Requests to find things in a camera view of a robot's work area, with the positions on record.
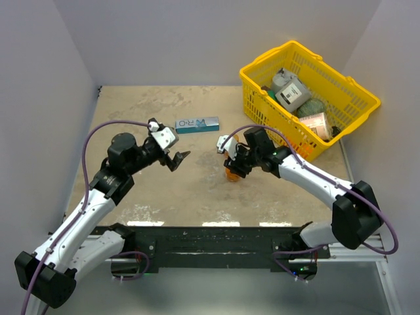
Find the aluminium rail frame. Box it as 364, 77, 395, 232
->
24, 229, 398, 315

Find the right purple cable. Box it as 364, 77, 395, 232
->
220, 124, 400, 283

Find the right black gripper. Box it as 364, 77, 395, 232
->
224, 143, 261, 178

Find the pink cup package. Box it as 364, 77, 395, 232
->
299, 112, 332, 141

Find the purple cable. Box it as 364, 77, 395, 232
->
20, 119, 155, 315
220, 124, 400, 283

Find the teal toothpaste box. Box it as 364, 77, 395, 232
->
175, 117, 220, 134

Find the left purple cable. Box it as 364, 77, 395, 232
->
20, 119, 155, 315

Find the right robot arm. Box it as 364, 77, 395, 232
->
217, 126, 383, 258

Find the green item in basket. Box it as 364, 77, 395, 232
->
267, 90, 278, 102

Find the grey pouch with label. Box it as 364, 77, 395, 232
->
271, 68, 312, 113

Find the small black item in basket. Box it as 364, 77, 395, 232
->
331, 126, 341, 138

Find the green round netted item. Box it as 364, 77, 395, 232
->
296, 98, 326, 118

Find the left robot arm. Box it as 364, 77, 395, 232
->
14, 118, 188, 314

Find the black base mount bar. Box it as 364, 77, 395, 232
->
91, 223, 330, 280

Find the yellow plastic basket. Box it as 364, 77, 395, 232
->
240, 41, 381, 161

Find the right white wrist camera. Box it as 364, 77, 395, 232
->
216, 135, 239, 161

